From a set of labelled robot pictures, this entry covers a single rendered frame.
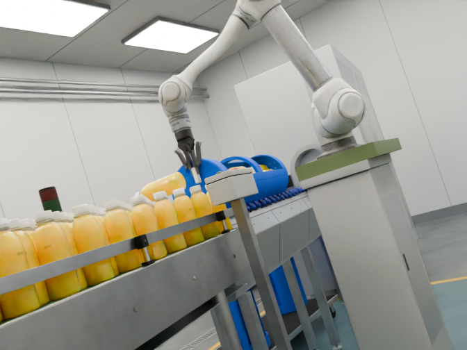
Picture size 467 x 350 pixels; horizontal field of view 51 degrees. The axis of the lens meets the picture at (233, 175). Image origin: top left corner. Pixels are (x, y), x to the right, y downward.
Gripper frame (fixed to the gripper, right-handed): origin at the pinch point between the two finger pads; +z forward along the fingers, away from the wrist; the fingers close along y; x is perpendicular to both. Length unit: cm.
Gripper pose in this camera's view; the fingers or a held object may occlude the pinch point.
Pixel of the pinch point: (196, 175)
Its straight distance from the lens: 212.6
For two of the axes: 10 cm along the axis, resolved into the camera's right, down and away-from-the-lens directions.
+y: 8.7, -3.1, -3.9
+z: 3.0, 9.5, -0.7
